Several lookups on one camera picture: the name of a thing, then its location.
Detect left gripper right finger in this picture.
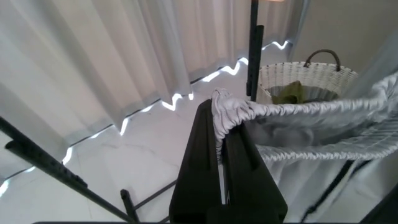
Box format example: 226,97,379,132
222,123,289,223

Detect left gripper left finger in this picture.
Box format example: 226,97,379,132
169,98,223,223

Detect pale grey shorts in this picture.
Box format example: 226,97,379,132
211,70,398,223

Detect white laundry basket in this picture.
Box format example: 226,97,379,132
255,49,359,105

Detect black clothes rack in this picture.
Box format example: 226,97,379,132
0,0,265,224

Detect green garment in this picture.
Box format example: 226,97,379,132
271,80,324,105

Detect white curtain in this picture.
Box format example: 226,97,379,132
0,0,312,184

